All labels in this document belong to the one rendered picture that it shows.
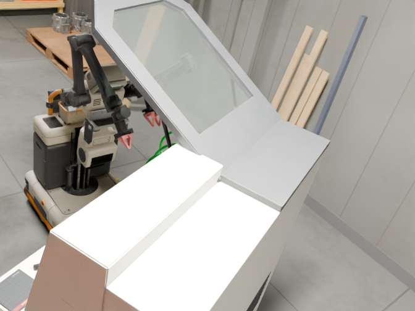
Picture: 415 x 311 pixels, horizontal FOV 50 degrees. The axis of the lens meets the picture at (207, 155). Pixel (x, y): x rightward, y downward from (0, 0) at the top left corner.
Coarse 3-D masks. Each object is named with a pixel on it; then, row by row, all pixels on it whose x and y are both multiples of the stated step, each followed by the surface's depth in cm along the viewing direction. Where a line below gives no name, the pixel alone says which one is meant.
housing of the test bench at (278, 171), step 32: (288, 128) 226; (256, 160) 194; (288, 160) 200; (320, 160) 223; (224, 192) 175; (256, 192) 175; (288, 192) 179; (192, 224) 156; (224, 224) 159; (256, 224) 163; (288, 224) 226; (160, 256) 140; (192, 256) 143; (224, 256) 146; (256, 256) 168; (128, 288) 128; (160, 288) 130; (192, 288) 133; (224, 288) 135; (256, 288) 227
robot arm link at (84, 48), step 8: (72, 40) 231; (80, 48) 231; (88, 48) 231; (88, 56) 230; (88, 64) 232; (96, 64) 230; (96, 72) 229; (96, 80) 231; (104, 80) 230; (104, 88) 229; (104, 96) 229; (112, 96) 232; (112, 104) 228; (120, 104) 232
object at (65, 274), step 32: (160, 160) 170; (192, 160) 174; (128, 192) 150; (160, 192) 154; (192, 192) 158; (64, 224) 132; (96, 224) 135; (128, 224) 138; (160, 224) 143; (64, 256) 130; (96, 256) 125; (128, 256) 131; (32, 288) 148; (64, 288) 138; (96, 288) 129
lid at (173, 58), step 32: (96, 0) 187; (128, 0) 202; (160, 0) 219; (96, 32) 179; (128, 32) 193; (160, 32) 208; (192, 32) 226; (128, 64) 179; (160, 64) 195; (192, 64) 211; (224, 64) 230; (160, 96) 181; (192, 96) 198; (224, 96) 215; (256, 96) 230; (192, 128) 184; (224, 128) 198; (256, 128) 215; (224, 160) 186
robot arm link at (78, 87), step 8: (80, 40) 230; (88, 40) 233; (72, 48) 239; (72, 56) 243; (80, 56) 242; (72, 64) 246; (80, 64) 245; (80, 72) 247; (80, 80) 249; (80, 88) 252; (72, 96) 253; (88, 96) 258; (72, 104) 257
